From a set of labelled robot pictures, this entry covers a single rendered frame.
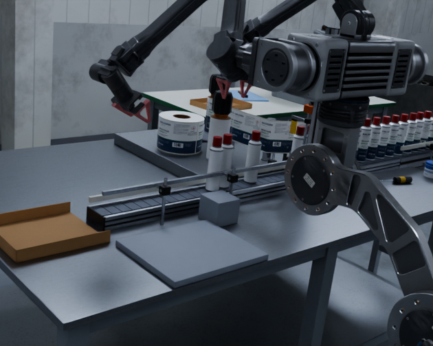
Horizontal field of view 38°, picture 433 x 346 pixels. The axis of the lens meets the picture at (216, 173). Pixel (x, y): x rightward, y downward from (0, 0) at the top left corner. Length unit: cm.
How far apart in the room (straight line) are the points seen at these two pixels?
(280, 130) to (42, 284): 138
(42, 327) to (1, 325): 16
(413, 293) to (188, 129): 140
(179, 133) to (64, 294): 120
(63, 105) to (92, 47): 55
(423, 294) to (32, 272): 101
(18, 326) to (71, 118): 313
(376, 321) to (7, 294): 165
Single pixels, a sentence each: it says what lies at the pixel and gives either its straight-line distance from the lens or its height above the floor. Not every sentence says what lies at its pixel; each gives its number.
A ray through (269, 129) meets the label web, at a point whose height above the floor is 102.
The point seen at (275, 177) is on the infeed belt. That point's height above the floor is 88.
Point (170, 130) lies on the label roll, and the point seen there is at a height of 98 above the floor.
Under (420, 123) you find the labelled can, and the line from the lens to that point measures 328.
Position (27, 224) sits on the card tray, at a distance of 207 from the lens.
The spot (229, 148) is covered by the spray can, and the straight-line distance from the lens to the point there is 229.
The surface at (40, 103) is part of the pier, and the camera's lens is 510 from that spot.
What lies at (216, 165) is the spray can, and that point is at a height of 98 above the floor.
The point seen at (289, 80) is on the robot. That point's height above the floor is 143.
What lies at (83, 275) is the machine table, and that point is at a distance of 177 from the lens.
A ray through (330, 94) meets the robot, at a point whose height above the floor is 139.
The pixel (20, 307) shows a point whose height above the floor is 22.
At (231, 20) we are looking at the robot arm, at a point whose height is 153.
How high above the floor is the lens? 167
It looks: 18 degrees down
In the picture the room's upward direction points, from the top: 6 degrees clockwise
